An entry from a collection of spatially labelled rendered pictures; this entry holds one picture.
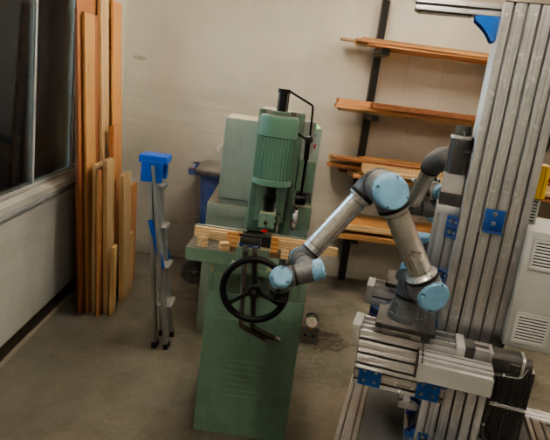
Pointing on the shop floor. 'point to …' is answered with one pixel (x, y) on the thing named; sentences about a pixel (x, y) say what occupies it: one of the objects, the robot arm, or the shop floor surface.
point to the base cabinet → (246, 370)
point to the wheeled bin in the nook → (209, 182)
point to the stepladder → (158, 163)
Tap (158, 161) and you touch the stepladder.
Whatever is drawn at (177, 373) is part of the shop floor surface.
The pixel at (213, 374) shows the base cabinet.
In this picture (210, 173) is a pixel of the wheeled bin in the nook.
